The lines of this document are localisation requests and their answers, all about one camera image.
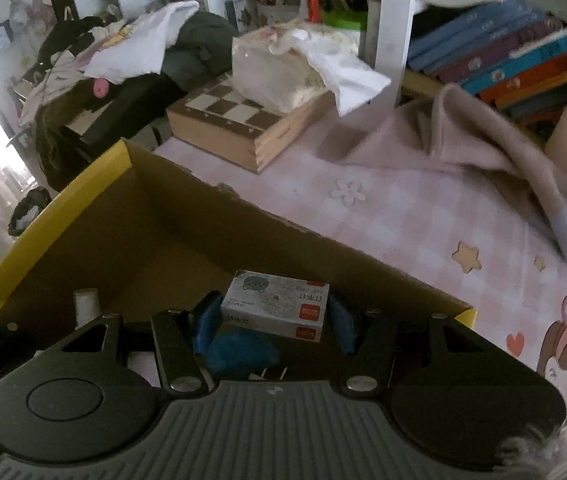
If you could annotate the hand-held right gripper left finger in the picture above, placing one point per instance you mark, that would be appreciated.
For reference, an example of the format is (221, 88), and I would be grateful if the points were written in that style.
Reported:
(206, 327)

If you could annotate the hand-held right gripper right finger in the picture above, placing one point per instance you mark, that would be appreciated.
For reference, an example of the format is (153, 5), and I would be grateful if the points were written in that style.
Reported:
(341, 327)

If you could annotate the small white red-label carton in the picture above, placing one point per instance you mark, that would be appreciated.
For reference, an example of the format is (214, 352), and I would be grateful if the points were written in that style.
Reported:
(273, 305)

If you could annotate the yellow cardboard box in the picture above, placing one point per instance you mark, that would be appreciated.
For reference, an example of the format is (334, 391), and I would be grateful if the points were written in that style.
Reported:
(188, 230)

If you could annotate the white spray bottle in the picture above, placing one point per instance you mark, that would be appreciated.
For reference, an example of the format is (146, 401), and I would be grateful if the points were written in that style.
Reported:
(86, 306)

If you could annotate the blue rounded item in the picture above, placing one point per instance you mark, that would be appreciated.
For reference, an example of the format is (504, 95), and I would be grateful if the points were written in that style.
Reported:
(241, 352)

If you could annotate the black bag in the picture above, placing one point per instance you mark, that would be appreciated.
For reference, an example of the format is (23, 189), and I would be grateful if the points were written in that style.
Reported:
(28, 210)

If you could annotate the wooden chessboard box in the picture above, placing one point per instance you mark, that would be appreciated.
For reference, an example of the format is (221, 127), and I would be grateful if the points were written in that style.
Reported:
(243, 130)

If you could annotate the pink and grey cloth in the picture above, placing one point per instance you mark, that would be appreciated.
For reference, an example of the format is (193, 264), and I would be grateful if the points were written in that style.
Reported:
(473, 150)

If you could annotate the brown fuzzy garment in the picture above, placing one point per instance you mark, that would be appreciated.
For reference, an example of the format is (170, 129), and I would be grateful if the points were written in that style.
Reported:
(58, 125)

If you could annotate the white tissue pack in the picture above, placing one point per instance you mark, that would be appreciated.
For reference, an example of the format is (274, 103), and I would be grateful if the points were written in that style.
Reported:
(273, 75)

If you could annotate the pink round knob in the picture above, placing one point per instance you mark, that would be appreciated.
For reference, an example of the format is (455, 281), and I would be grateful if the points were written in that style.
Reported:
(101, 87)

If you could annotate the dark jacket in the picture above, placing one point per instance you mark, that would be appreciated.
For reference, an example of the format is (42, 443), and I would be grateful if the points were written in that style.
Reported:
(196, 50)

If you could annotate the pile of light clothes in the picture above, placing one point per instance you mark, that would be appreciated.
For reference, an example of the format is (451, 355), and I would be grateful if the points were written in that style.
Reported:
(53, 75)

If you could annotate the white t-shirt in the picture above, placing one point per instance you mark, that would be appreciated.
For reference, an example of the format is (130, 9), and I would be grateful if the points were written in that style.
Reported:
(138, 45)

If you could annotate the white bookshelf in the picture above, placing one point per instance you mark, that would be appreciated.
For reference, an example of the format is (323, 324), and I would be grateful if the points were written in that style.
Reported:
(396, 35)

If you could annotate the green box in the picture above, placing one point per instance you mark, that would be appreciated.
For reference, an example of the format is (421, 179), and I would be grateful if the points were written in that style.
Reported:
(346, 20)

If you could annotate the row of colourful books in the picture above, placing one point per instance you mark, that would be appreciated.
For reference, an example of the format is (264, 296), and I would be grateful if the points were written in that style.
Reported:
(513, 60)

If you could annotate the white brush holder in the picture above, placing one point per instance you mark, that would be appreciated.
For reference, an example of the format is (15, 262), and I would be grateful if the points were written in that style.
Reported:
(276, 11)

